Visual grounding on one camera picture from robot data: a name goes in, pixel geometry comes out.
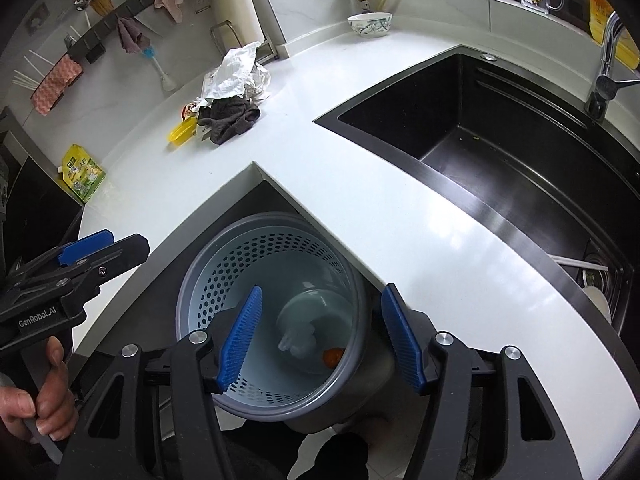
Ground clear plastic bag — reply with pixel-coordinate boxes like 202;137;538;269
278;323;317;360

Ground yellow plastic piece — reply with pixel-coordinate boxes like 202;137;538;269
167;117;198;148

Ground red white snack wrapper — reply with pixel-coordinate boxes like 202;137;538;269
180;102;198;120

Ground dark grey cloth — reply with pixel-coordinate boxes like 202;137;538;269
198;96;260;145

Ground grey perforated trash bin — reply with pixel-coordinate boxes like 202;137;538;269
176;212;395;434

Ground black kitchen sink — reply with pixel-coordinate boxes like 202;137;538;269
318;47;639;354

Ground person's left hand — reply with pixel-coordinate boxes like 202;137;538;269
1;336;78;441

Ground black stovetop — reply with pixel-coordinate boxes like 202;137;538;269
1;107;84;272

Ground yellow green detergent pouch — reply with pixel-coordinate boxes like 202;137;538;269
58;144;106;203

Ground pink wavy sponge cloth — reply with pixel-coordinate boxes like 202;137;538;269
30;54;84;116

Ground blue white bottle brush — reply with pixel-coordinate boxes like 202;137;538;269
142;47;177;93

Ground purple grey hanging rag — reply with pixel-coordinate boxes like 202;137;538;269
116;18;151;53

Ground metal cutting board rack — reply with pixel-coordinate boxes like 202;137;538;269
209;20;279;64

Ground white cutting board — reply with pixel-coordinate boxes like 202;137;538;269
209;0;283;50

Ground chrome faucet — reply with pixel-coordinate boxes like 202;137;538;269
584;11;640;124

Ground white patterned ceramic bowl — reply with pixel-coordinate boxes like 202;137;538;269
347;12;393;38

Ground yellow oil bottle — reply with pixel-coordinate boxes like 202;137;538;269
584;0;640;72

